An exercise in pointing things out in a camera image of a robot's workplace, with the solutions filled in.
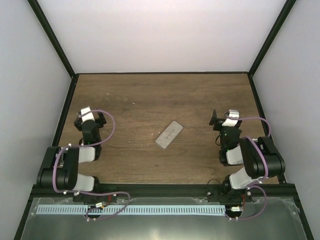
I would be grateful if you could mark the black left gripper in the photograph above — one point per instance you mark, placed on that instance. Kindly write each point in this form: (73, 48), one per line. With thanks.
(101, 120)

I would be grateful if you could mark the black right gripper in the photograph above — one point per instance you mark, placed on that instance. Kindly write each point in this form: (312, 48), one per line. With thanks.
(219, 121)

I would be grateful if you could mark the grey case green lining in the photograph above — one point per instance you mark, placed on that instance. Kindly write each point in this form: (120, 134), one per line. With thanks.
(168, 135)

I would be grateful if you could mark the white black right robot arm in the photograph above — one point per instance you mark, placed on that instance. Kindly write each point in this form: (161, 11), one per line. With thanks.
(259, 157)

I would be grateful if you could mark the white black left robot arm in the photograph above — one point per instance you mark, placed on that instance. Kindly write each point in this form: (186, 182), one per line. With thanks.
(60, 167)

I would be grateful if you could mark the grey metal front panel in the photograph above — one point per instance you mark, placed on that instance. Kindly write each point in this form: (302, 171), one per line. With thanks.
(270, 218)

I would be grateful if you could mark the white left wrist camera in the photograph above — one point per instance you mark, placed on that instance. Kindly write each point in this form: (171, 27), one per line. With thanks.
(86, 114)

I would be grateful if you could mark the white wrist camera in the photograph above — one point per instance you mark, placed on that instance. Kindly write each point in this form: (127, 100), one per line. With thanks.
(231, 118)
(86, 114)

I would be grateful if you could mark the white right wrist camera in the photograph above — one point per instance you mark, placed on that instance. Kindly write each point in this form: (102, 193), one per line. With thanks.
(231, 118)

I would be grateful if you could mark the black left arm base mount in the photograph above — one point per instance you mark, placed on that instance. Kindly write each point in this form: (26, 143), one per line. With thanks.
(93, 199)

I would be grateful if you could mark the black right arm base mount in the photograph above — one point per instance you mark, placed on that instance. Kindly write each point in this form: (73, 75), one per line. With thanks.
(216, 193)

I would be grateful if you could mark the light blue slotted cable duct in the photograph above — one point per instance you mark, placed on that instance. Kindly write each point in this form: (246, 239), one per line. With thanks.
(139, 210)

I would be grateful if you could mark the black aluminium frame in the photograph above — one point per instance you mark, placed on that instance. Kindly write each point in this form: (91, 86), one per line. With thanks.
(144, 104)

